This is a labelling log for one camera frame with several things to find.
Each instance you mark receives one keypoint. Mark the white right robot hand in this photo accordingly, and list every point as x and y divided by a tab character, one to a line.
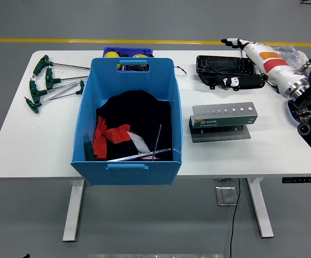
274	64

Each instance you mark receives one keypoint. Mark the grey green hex key holder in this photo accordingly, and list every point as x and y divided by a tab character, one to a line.
225	122

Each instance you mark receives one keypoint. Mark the large blue plastic storage box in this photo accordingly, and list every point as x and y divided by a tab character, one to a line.
158	80

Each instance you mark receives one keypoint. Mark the clear plastic parts bag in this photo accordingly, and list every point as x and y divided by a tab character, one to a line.
295	57

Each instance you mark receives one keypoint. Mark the black plastic tray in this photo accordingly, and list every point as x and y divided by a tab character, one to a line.
220	65

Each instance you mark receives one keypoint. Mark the dark electronic parts pile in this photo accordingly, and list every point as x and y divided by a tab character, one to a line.
302	115

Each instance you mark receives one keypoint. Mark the white table leg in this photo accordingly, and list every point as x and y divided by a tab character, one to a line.
73	215
260	212

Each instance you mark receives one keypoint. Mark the black table control panel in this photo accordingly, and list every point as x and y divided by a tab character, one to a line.
302	179

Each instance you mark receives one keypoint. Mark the yellow round object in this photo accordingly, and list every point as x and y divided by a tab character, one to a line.
111	55
139	56

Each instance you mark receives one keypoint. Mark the metal floor plate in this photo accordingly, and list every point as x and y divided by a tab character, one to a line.
226	195

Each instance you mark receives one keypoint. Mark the small dark blue bin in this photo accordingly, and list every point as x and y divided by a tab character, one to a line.
128	50

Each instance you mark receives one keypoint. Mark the black and red cloth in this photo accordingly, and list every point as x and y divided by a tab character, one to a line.
134	113

